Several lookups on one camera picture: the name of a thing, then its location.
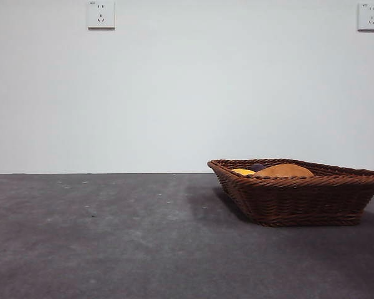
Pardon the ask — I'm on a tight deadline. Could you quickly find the tan brown potato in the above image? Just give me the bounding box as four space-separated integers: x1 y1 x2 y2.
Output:
252 164 315 179

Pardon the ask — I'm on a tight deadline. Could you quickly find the brown woven wicker basket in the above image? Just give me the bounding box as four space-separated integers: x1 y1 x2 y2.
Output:
207 158 374 227

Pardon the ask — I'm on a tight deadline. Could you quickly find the white wall socket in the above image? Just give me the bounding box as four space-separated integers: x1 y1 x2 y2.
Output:
87 1 116 31
357 2 374 31

